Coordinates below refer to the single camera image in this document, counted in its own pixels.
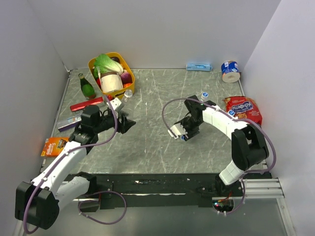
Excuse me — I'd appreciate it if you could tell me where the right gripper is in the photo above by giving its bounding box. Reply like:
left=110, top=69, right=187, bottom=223
left=177, top=116, right=202, bottom=142

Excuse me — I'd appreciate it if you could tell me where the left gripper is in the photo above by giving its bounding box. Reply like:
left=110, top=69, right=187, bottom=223
left=94, top=110, right=135, bottom=133

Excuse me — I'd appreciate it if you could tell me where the clear plastic bottle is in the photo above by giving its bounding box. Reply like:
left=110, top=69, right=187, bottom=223
left=227, top=110, right=236, bottom=118
left=123, top=89, right=133, bottom=102
left=200, top=92, right=209, bottom=102

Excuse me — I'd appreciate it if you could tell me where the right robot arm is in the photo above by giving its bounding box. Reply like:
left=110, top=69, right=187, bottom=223
left=178, top=97, right=269, bottom=196

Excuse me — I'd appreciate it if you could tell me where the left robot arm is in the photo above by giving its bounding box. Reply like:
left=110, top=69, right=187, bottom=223
left=15, top=105, right=136, bottom=234

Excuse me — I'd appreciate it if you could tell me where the green glass bottle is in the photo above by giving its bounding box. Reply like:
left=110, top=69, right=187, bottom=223
left=78, top=73, right=96, bottom=100

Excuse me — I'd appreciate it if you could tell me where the yellow plastic basket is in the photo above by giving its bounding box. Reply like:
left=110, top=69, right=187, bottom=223
left=88, top=52, right=135, bottom=98

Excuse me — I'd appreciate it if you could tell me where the orange toy fruit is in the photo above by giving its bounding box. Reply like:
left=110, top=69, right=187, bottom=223
left=123, top=83, right=132, bottom=88

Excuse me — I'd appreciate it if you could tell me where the white paper roll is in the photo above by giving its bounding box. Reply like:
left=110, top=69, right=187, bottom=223
left=100, top=72, right=123, bottom=93

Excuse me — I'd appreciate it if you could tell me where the purple toy onion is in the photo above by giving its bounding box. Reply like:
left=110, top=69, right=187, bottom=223
left=120, top=72, right=132, bottom=84

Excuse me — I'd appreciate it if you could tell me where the red foil box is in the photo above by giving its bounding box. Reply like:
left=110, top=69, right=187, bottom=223
left=69, top=97, right=104, bottom=112

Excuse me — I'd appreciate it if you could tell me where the purple silver toothpaste box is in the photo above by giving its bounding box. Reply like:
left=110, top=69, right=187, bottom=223
left=57, top=114, right=81, bottom=132

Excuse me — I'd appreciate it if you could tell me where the red cookie bag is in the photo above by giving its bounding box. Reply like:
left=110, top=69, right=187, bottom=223
left=223, top=96, right=262, bottom=126

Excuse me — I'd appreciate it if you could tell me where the toy napa cabbage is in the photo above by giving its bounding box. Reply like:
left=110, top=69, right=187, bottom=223
left=94, top=54, right=124, bottom=76

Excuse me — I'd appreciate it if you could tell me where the blue wrapped toilet roll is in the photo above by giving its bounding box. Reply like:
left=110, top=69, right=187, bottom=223
left=221, top=60, right=240, bottom=83

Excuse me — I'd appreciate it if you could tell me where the orange razor box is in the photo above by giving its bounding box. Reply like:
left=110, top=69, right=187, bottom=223
left=41, top=137, right=69, bottom=157

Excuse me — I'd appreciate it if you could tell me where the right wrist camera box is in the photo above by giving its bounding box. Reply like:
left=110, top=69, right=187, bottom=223
left=168, top=123, right=187, bottom=139

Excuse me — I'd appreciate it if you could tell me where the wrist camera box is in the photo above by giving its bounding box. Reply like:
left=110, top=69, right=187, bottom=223
left=168, top=123, right=187, bottom=139
left=108, top=98, right=124, bottom=112

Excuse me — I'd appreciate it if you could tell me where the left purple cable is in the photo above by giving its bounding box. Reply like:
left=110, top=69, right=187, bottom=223
left=23, top=94, right=127, bottom=234

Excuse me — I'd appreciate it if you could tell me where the purple cable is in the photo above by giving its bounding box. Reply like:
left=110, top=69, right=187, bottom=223
left=23, top=94, right=127, bottom=234
left=161, top=97, right=277, bottom=214

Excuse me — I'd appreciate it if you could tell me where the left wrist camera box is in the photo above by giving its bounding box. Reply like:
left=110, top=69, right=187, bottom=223
left=108, top=98, right=124, bottom=112

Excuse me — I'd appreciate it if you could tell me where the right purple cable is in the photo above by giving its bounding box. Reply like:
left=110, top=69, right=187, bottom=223
left=161, top=97, right=277, bottom=214

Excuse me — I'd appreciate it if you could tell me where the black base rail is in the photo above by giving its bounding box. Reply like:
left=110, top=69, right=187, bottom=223
left=90, top=174, right=243, bottom=209

